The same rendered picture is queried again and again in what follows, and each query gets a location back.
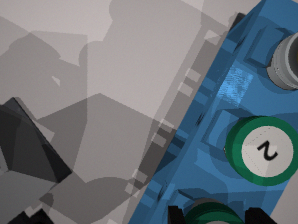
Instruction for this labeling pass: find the grey two-button control box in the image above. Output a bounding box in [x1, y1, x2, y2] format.
[0, 97, 72, 224]

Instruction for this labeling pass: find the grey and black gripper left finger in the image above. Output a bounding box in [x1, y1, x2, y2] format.
[167, 206, 186, 224]

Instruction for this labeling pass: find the green screw cap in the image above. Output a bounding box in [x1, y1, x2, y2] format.
[225, 116, 298, 186]
[184, 202, 245, 224]

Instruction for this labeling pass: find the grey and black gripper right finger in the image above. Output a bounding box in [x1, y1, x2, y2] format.
[245, 207, 277, 224]

